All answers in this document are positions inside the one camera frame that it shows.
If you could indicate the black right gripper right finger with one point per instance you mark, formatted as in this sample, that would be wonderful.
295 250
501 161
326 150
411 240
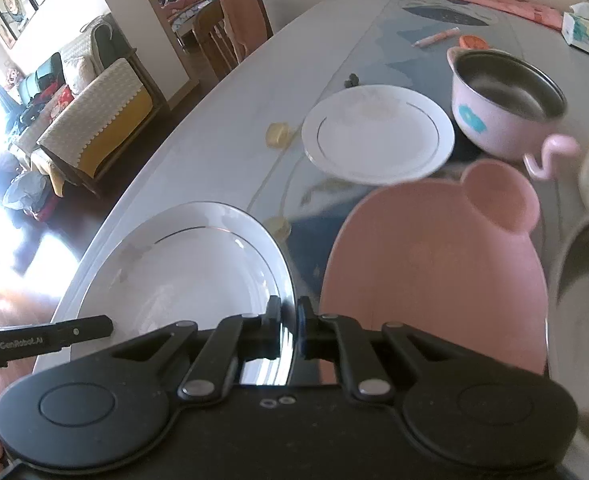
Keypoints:
342 341

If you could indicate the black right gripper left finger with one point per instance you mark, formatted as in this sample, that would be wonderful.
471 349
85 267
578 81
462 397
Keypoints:
235 340

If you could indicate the large white oval plate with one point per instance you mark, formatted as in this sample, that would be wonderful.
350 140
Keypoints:
201 262

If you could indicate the pink steel bowl with handle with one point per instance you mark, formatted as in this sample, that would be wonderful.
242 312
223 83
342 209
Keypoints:
510 109

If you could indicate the pink bear-shaped plate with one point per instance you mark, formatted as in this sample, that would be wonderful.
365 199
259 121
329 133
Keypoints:
454 259

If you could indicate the yellow table corner pad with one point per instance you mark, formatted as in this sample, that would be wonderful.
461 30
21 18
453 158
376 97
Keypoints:
278 135

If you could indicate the round white plate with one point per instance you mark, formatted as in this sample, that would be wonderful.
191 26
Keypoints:
378 135

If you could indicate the steel bowl at right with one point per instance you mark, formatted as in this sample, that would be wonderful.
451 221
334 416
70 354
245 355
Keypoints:
568 335

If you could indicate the sofa with white cover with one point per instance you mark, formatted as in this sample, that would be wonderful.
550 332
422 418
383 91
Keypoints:
84 106

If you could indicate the small dark clip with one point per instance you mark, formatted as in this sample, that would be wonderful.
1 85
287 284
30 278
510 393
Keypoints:
352 81

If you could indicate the wooden chair with pink cloth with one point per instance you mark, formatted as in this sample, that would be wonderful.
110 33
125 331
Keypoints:
228 31

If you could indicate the orange correction tape dispenser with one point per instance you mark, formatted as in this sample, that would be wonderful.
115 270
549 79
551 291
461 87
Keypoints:
472 42

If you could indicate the pink pen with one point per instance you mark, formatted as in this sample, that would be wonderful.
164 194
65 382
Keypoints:
436 38

